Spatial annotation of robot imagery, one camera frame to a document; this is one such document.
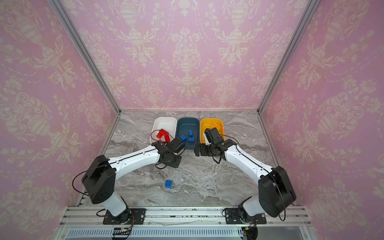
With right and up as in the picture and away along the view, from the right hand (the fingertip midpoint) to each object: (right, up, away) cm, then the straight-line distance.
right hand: (202, 150), depth 86 cm
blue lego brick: (-12, +5, +17) cm, 21 cm away
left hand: (-15, -8, 0) cm, 17 cm away
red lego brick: (-26, +9, +17) cm, 32 cm away
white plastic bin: (-24, +15, +25) cm, 37 cm away
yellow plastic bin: (+7, +15, +24) cm, 29 cm away
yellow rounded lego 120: (+11, +14, +21) cm, 28 cm away
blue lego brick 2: (-7, +8, +17) cm, 21 cm away
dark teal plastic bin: (-12, +14, +24) cm, 31 cm away
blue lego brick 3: (-19, -18, -4) cm, 27 cm away
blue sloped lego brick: (-6, +4, +16) cm, 18 cm away
